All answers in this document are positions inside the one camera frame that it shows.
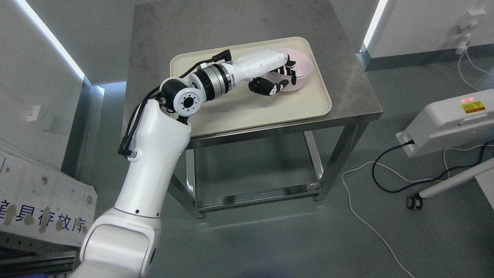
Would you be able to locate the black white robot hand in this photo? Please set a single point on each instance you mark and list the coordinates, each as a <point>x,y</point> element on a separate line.
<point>262,67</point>

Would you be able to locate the pink bowl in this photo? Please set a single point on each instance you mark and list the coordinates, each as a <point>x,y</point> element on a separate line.
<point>300,80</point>
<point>303,66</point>

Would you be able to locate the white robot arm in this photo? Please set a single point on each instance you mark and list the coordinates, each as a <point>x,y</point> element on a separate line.
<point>122,242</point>

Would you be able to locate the beige plastic tray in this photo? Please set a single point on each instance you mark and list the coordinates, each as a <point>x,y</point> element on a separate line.
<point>241,109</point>

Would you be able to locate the stainless steel table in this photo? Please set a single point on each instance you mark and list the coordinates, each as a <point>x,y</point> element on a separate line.
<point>162,30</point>

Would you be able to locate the black caster wheel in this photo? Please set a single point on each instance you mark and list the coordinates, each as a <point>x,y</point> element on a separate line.
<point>414,203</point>

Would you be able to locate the white machine on stand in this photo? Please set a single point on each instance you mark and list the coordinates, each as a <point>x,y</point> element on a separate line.
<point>450,123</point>

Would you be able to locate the white signboard with blue text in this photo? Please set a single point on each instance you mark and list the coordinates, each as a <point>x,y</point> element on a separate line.
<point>44,204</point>

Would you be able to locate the white wall plug right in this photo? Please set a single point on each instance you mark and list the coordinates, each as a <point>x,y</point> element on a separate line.
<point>468,22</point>

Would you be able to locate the white wall socket left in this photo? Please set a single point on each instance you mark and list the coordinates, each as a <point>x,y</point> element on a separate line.
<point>41,118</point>

